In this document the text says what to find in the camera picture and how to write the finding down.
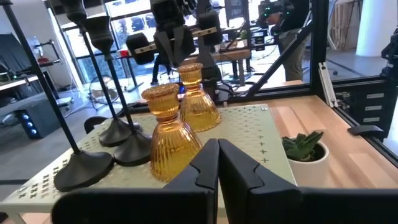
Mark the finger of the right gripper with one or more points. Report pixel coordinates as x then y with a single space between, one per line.
185 43
166 46

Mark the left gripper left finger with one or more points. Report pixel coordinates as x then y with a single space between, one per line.
186 205

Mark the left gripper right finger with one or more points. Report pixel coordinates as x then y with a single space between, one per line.
264 205

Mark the amber glass candle holder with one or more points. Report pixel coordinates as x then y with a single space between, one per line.
199 109
171 146

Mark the short black candlestick holder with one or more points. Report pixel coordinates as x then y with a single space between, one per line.
133 152

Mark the medium black candlestick holder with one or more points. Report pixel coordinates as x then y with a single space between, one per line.
115 135

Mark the tall black candlestick holder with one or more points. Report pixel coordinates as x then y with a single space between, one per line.
84 171

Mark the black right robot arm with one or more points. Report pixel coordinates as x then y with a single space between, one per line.
208 68

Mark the other station black robot arm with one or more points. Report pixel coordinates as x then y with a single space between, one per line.
391 56

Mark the person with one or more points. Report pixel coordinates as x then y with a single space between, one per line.
293 56
157 70

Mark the wooden table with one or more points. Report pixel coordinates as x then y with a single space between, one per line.
230 54

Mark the white round plant pot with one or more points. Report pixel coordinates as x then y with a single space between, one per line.
308 174

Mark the green succulent plant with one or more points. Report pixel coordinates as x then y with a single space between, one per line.
300 147

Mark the green perforated metal shelf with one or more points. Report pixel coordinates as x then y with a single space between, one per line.
242 130

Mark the black cabinet with white labels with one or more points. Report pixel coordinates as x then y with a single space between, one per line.
354 109

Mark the silver aluminium bar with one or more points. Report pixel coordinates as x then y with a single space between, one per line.
326 84

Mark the black computer with blue lights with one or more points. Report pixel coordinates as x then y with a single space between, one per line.
40 119

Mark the black screen panel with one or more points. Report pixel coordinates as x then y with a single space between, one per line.
12 56

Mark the grey workbench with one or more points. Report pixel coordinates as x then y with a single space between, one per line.
21 105

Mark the white round column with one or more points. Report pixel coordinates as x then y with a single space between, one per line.
376 28

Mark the black table bracket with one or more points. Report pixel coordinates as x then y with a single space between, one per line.
365 130

